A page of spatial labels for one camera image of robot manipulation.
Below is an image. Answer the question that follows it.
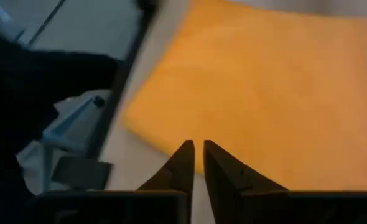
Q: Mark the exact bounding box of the dark blue chair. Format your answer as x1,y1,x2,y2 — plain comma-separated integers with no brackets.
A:
0,27,122,194

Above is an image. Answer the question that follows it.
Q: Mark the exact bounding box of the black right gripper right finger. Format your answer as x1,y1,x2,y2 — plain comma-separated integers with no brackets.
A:
203,139,289,224

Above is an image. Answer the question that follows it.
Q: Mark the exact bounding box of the light grey furniture base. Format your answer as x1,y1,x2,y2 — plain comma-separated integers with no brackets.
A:
15,89,113,195

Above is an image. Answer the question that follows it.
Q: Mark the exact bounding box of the orange microfiber towel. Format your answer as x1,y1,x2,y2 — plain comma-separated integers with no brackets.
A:
121,0,367,191

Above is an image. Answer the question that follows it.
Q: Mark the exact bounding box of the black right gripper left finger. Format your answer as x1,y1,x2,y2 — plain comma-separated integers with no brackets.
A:
136,139,195,194

